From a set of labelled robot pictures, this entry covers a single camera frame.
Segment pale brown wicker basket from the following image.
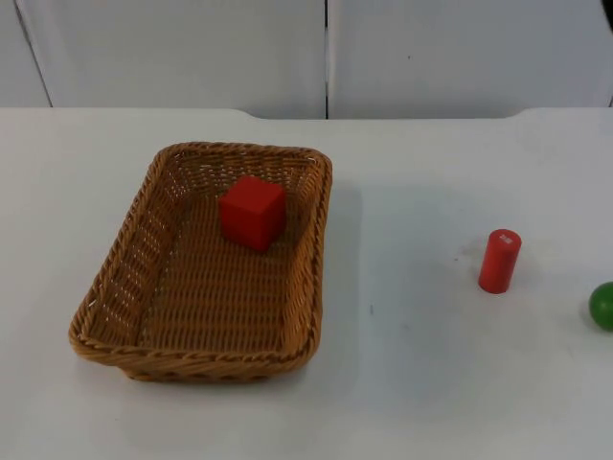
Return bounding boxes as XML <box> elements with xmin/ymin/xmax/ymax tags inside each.
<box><xmin>68</xmin><ymin>141</ymin><xmax>334</xmax><ymax>384</ymax></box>

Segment red cylinder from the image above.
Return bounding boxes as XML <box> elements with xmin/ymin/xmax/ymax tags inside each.
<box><xmin>477</xmin><ymin>228</ymin><xmax>524</xmax><ymax>294</ymax></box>

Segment red cube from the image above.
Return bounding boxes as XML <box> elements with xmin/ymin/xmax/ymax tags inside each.
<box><xmin>218</xmin><ymin>174</ymin><xmax>287</xmax><ymax>253</ymax></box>

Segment green ball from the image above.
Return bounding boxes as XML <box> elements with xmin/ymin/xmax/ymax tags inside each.
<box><xmin>587</xmin><ymin>281</ymin><xmax>613</xmax><ymax>331</ymax></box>

